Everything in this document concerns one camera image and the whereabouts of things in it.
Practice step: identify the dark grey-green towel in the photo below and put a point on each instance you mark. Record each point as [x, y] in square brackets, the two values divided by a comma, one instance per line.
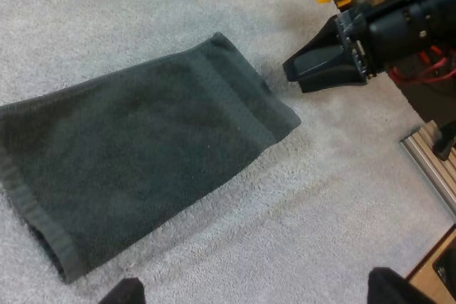
[142, 147]

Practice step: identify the ribbed aluminium rail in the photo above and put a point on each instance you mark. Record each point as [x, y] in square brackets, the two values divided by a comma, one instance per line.
[427, 161]

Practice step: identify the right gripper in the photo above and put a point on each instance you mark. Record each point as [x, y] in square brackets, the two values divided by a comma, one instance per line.
[399, 30]

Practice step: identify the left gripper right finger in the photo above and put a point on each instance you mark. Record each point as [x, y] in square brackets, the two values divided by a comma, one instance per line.
[392, 288]

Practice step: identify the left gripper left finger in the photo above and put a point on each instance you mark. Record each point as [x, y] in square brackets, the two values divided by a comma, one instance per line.
[124, 293]

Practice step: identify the dark clamp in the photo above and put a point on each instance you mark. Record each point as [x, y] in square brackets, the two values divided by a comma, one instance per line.
[447, 142]

